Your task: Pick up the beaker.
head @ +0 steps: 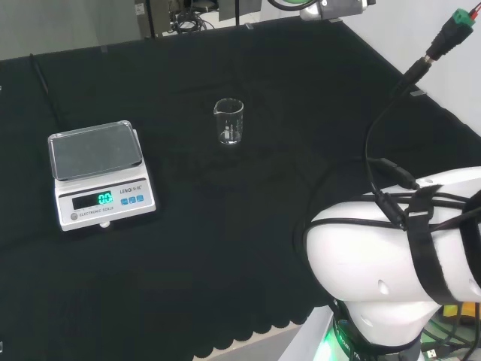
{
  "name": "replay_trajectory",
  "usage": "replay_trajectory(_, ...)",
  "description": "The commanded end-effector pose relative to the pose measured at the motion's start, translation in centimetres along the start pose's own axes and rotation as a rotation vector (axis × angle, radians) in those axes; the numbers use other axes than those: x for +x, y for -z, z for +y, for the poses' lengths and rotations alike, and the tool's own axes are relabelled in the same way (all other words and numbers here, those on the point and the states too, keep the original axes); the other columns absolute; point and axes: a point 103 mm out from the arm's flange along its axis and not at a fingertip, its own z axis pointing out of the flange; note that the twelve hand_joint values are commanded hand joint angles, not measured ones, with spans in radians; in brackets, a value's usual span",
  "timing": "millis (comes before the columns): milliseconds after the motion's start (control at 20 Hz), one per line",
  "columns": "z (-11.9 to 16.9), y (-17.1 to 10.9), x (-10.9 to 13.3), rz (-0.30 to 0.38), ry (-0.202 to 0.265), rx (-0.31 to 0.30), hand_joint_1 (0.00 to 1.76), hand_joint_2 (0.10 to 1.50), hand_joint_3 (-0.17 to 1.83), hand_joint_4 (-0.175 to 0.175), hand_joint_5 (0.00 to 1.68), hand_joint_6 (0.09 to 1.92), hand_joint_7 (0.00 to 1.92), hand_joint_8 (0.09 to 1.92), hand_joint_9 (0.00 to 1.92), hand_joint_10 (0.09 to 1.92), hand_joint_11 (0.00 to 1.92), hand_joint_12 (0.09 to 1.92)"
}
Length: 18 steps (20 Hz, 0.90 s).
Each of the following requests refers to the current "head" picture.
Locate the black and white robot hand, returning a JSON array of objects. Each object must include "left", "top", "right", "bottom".
[{"left": 268, "top": 0, "right": 377, "bottom": 22}]

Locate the clear glass beaker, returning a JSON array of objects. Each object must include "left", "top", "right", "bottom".
[{"left": 213, "top": 98, "right": 245, "bottom": 147}]

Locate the black bench cloth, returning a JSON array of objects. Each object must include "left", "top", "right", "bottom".
[{"left": 0, "top": 17, "right": 481, "bottom": 361}]

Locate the white electronic balance steel pan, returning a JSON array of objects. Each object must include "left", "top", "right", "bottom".
[{"left": 47, "top": 120, "right": 157, "bottom": 232}]

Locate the black cable green connector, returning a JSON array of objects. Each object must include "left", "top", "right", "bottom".
[{"left": 362, "top": 8, "right": 481, "bottom": 200}]

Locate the black cable pile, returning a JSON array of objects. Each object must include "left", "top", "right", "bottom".
[{"left": 169, "top": 8, "right": 218, "bottom": 34}]

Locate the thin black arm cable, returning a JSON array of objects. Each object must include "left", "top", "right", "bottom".
[{"left": 302, "top": 192, "right": 481, "bottom": 236}]

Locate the black balance power cable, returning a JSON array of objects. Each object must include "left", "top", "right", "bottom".
[{"left": 29, "top": 53, "right": 65, "bottom": 131}]

